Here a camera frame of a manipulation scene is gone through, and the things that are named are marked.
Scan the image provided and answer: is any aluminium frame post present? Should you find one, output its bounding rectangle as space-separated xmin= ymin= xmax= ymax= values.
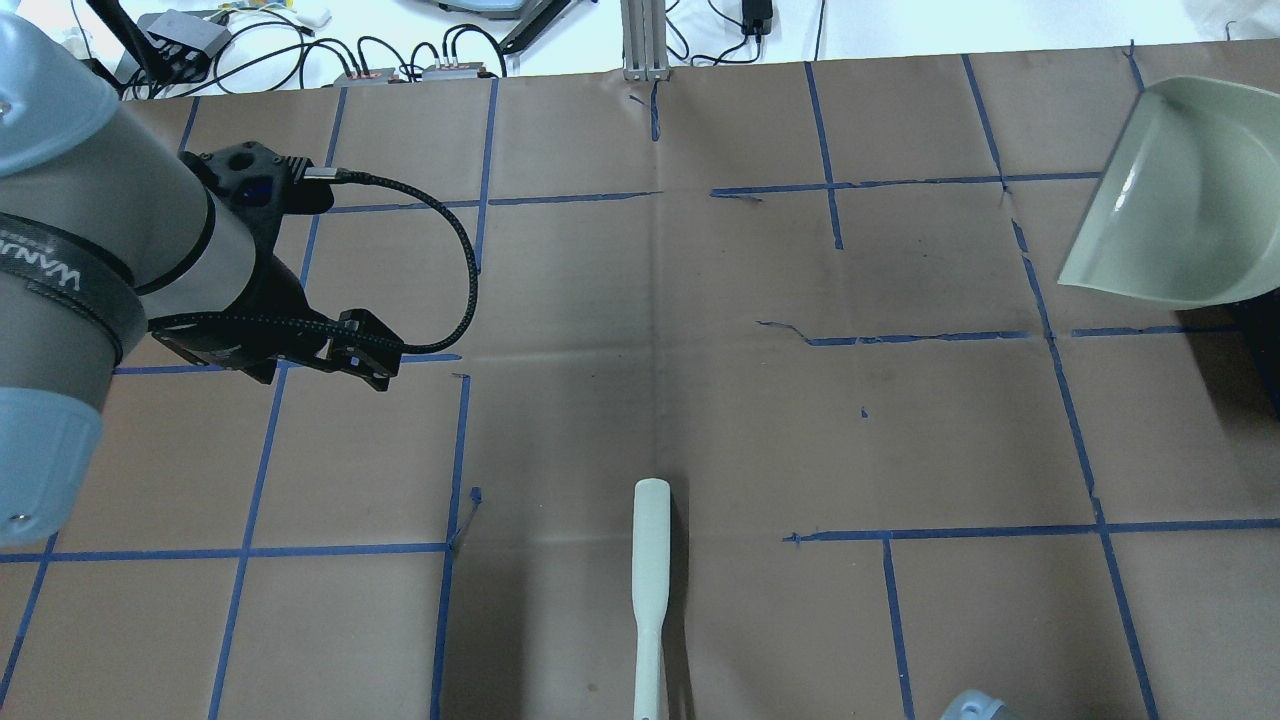
xmin=620 ymin=0 xmax=669 ymax=82

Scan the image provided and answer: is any pale green dustpan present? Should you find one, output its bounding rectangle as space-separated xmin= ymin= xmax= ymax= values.
xmin=1059 ymin=76 xmax=1279 ymax=310

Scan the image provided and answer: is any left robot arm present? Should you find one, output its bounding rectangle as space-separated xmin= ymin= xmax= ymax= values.
xmin=1 ymin=12 xmax=402 ymax=548

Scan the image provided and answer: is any black trash bag bin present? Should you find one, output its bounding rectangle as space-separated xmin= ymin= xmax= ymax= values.
xmin=1229 ymin=290 xmax=1279 ymax=418

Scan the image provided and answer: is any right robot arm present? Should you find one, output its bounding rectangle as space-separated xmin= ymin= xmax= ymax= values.
xmin=940 ymin=689 xmax=1020 ymax=720

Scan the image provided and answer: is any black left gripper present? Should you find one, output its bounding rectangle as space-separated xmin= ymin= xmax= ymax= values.
xmin=150 ymin=142 xmax=403 ymax=392

